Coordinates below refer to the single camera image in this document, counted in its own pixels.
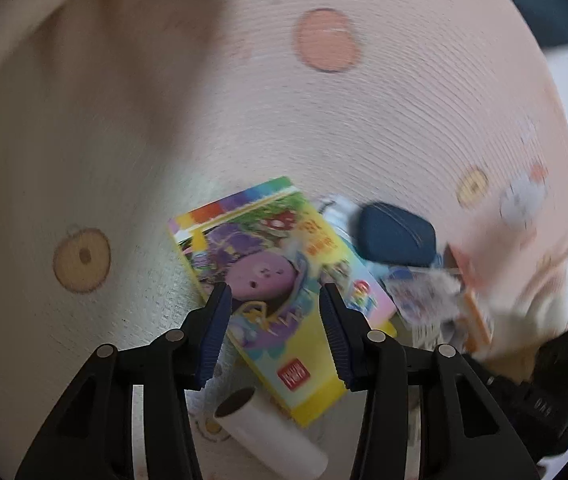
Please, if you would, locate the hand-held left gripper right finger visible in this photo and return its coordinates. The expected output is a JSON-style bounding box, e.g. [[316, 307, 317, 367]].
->
[[318, 282, 540, 480]]

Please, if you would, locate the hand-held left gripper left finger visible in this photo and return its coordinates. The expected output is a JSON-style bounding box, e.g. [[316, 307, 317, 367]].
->
[[14, 282, 235, 480]]

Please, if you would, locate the orange box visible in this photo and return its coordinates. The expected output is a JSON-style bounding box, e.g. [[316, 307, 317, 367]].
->
[[446, 245, 496, 352]]

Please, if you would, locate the blue white wet wipes pack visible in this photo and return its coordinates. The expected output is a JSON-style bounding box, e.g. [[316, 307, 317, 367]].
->
[[384, 264, 465, 351]]

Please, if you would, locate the white paper roll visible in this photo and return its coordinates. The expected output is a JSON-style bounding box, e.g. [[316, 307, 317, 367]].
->
[[214, 386, 328, 478]]

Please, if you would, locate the dark blue pouch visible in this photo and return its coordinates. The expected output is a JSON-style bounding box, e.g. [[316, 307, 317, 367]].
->
[[356, 201, 437, 268]]

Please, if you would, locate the white plastic bottle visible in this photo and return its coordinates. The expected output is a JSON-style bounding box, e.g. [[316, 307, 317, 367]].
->
[[314, 195, 365, 241]]

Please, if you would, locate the pink printed blanket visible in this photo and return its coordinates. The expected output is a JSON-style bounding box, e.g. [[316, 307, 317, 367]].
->
[[0, 0, 568, 480]]

